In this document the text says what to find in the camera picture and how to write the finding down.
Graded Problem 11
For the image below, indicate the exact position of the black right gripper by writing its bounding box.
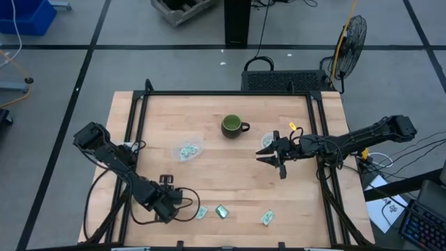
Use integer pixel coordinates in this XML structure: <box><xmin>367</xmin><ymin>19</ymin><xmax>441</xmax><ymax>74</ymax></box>
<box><xmin>255</xmin><ymin>130</ymin><xmax>306</xmax><ymax>181</ymax></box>

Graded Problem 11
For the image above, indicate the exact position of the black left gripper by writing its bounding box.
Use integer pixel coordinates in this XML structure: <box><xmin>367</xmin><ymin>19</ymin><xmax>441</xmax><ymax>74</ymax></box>
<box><xmin>153</xmin><ymin>174</ymin><xmax>184</xmax><ymax>225</ymax></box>

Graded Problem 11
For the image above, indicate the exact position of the dark green shiny stevia packet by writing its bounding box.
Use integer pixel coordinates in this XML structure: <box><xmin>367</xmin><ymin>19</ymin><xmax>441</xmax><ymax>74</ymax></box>
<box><xmin>215</xmin><ymin>204</ymin><xmax>230</xmax><ymax>220</ymax></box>

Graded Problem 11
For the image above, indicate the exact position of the clear round plastic container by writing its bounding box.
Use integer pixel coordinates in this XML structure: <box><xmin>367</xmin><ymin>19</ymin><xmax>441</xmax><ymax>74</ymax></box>
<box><xmin>260</xmin><ymin>131</ymin><xmax>279</xmax><ymax>151</ymax></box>

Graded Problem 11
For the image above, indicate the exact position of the green ceramic mug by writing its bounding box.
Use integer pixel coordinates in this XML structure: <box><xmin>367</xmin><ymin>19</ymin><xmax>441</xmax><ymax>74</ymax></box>
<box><xmin>220</xmin><ymin>114</ymin><xmax>251</xmax><ymax>139</ymax></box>

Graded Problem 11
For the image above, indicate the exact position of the clear oval plastic container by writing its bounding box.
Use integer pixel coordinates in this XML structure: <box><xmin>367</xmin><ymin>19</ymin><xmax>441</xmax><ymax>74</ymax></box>
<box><xmin>171</xmin><ymin>135</ymin><xmax>206</xmax><ymax>162</ymax></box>

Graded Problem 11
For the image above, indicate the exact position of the black perforated computer case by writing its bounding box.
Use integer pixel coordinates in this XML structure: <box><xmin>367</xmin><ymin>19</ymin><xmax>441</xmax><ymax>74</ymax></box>
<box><xmin>240</xmin><ymin>69</ymin><xmax>337</xmax><ymax>93</ymax></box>

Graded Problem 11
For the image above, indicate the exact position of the white printed paper sheet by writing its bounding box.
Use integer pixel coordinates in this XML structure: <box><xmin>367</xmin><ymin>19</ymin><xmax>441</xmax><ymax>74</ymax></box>
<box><xmin>365</xmin><ymin>174</ymin><xmax>408</xmax><ymax>234</ymax></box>

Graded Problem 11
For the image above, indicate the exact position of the black floor beam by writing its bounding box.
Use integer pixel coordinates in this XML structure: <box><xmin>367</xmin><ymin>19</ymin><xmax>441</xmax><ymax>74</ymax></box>
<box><xmin>364</xmin><ymin>169</ymin><xmax>443</xmax><ymax>202</ymax></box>

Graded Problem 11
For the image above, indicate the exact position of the black floor fan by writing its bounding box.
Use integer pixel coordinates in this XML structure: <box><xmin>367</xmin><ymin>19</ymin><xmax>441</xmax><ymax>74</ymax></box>
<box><xmin>320</xmin><ymin>15</ymin><xmax>368</xmax><ymax>94</ymax></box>

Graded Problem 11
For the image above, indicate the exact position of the black upright tower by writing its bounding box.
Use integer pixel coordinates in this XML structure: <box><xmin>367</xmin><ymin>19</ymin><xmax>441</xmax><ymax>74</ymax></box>
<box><xmin>224</xmin><ymin>0</ymin><xmax>252</xmax><ymax>49</ymax></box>

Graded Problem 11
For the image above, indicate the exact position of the black laptop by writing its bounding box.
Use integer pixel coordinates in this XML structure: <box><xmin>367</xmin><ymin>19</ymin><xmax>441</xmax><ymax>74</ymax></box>
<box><xmin>416</xmin><ymin>179</ymin><xmax>446</xmax><ymax>213</ymax></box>

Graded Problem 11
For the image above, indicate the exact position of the backlit black keyboard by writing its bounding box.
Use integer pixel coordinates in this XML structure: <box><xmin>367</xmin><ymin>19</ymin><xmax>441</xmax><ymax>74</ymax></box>
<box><xmin>399</xmin><ymin>200</ymin><xmax>446</xmax><ymax>251</ymax></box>

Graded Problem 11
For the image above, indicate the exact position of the grey moulded packing tray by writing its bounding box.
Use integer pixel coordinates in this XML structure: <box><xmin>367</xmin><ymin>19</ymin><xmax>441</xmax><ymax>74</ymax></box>
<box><xmin>150</xmin><ymin>0</ymin><xmax>219</xmax><ymax>27</ymax></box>

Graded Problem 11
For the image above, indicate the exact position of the black object at floor edge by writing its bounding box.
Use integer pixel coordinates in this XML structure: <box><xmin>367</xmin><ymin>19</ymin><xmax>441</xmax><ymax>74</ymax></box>
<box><xmin>0</xmin><ymin>107</ymin><xmax>14</xmax><ymax>126</ymax></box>

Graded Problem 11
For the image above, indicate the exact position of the grey metal stand foot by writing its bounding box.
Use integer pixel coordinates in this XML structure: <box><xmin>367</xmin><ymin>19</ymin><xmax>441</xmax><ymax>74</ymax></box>
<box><xmin>0</xmin><ymin>82</ymin><xmax>29</xmax><ymax>94</ymax></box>

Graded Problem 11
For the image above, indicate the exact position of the blue plastic bin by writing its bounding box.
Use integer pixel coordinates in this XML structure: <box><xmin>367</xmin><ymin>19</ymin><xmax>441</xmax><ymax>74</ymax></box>
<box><xmin>0</xmin><ymin>0</ymin><xmax>58</xmax><ymax>37</ymax></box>

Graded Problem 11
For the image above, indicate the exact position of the black aluminium table frame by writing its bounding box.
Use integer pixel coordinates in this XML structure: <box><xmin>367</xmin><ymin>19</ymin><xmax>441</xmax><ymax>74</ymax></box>
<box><xmin>83</xmin><ymin>78</ymin><xmax>376</xmax><ymax>251</ymax></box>

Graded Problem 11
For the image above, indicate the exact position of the black arm base cable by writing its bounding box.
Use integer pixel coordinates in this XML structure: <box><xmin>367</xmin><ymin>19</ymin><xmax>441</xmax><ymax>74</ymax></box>
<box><xmin>83</xmin><ymin>167</ymin><xmax>118</xmax><ymax>241</ymax></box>

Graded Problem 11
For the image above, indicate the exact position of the coiled white cable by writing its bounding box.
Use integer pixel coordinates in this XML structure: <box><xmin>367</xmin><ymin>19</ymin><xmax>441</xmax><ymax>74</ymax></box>
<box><xmin>365</xmin><ymin>151</ymin><xmax>394</xmax><ymax>169</ymax></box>

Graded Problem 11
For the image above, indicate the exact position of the black looped power cable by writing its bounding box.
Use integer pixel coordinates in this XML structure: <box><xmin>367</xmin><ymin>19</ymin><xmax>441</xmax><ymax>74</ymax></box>
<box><xmin>243</xmin><ymin>0</ymin><xmax>276</xmax><ymax>73</ymax></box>

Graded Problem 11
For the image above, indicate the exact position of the long yellow cable by fan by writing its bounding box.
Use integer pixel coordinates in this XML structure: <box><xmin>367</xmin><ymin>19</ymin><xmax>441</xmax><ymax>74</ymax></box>
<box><xmin>329</xmin><ymin>0</ymin><xmax>360</xmax><ymax>83</ymax></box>

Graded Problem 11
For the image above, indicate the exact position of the yellow floor cable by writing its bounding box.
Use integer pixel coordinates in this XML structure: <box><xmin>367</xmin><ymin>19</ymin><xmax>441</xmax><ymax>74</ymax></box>
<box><xmin>0</xmin><ymin>48</ymin><xmax>34</xmax><ymax>109</ymax></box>

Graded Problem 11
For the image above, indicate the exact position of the white floor cable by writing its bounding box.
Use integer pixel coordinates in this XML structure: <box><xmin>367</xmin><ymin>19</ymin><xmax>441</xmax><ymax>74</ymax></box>
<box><xmin>0</xmin><ymin>0</ymin><xmax>24</xmax><ymax>69</ymax></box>

